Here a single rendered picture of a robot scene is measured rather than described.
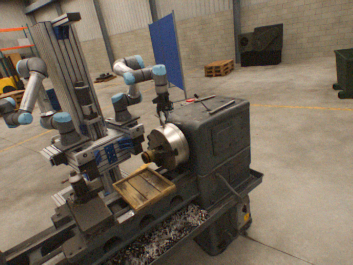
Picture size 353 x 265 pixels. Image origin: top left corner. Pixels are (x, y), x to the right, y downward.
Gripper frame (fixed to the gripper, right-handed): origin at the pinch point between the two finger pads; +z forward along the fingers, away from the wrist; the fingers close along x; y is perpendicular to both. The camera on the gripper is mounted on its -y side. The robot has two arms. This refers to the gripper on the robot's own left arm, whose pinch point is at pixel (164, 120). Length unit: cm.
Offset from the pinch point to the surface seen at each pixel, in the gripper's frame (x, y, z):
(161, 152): -8.7, 5.7, 18.1
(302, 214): 113, 45, 126
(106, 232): -57, 26, 37
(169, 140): -2.4, 7.6, 10.8
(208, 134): 24.3, 13.7, 14.1
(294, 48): 894, -457, 119
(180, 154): 1.5, 12.2, 20.8
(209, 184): 19, 18, 53
